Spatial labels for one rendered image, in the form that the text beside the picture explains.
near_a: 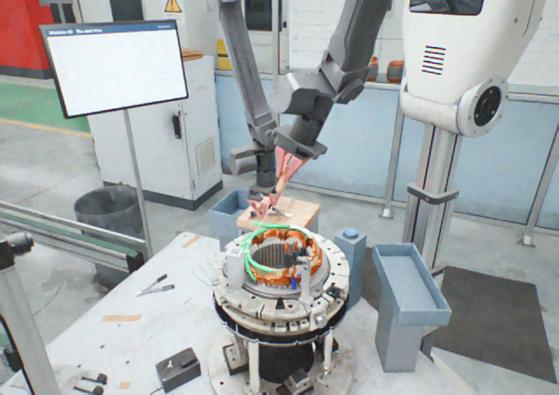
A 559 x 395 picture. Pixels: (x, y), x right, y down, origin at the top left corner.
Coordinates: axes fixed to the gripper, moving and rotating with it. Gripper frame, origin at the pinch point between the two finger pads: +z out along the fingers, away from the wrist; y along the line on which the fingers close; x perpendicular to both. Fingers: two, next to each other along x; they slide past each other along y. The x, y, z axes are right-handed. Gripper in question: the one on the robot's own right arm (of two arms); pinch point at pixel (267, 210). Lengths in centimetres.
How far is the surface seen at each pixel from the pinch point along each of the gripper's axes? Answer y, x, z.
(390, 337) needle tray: 15.7, 40.9, 18.3
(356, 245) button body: -2.9, 26.8, 7.2
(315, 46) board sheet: -197, -57, -15
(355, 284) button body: -4.1, 27.2, 22.7
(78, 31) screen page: -21, -86, -45
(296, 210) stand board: -7.5, 6.3, 2.8
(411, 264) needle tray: -0.1, 42.3, 6.9
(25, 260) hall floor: -33, -207, 108
